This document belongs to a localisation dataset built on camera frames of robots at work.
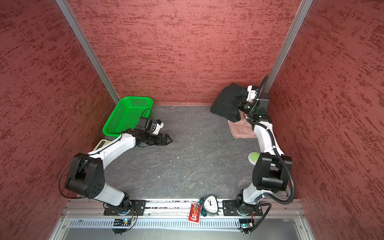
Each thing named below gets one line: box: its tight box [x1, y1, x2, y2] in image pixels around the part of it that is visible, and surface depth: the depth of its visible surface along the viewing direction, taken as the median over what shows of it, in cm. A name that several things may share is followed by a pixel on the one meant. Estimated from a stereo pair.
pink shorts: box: [227, 112, 257, 139], surface depth 102 cm
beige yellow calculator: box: [94, 139, 112, 151], surface depth 99 cm
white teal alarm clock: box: [199, 194, 220, 217], surface depth 73 cm
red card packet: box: [187, 201, 201, 224], surface depth 72 cm
